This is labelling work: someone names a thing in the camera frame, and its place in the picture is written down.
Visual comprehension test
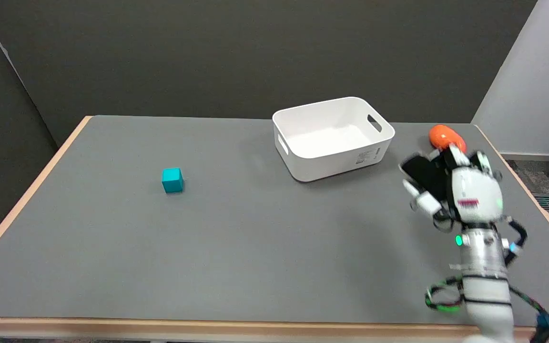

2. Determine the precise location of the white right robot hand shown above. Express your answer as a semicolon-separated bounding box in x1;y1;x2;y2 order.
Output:
403;144;504;233

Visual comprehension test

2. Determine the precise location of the black blackboard eraser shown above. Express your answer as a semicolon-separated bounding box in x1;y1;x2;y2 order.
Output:
399;153;448;204

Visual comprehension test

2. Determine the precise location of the white plastic storage box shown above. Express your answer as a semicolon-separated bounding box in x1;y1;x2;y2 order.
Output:
272;97;396;182

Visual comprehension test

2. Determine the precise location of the orange round object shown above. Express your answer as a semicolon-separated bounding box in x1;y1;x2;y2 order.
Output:
428;125;467;153

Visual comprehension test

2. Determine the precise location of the teal cube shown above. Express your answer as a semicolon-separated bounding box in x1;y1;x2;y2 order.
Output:
162;168;184;193

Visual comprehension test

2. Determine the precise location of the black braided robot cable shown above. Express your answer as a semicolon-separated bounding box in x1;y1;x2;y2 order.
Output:
425;217;549;343

